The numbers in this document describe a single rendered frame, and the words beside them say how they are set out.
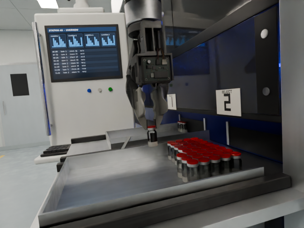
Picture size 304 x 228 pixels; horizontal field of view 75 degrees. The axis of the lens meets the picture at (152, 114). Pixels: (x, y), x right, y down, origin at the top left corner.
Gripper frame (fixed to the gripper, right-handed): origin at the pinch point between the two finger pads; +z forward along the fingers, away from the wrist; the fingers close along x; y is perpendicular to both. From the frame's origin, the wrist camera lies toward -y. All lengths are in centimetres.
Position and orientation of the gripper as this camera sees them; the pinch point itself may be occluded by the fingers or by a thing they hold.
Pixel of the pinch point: (149, 122)
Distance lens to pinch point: 44.8
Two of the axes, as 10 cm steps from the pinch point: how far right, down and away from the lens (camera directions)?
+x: 9.6, -1.0, 2.8
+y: 2.8, 0.6, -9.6
